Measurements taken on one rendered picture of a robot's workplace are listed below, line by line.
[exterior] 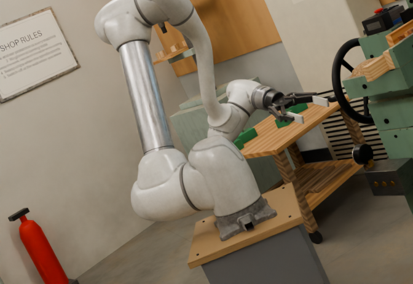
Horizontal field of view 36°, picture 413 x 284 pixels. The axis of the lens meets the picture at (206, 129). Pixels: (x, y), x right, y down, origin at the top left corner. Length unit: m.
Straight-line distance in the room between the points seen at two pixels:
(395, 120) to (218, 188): 0.54
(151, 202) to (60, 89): 2.61
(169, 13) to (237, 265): 0.83
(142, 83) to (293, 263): 0.73
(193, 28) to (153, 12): 0.16
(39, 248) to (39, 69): 1.19
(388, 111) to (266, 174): 2.34
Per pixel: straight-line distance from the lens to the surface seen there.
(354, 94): 1.84
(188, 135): 4.17
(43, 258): 4.15
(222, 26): 4.44
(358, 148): 1.93
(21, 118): 4.33
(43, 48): 4.47
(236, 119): 2.35
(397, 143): 1.91
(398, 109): 1.85
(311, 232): 3.13
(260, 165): 4.11
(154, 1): 2.06
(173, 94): 4.94
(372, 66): 1.69
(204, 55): 2.22
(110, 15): 2.13
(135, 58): 2.07
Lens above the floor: 1.24
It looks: 10 degrees down
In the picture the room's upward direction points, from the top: 25 degrees counter-clockwise
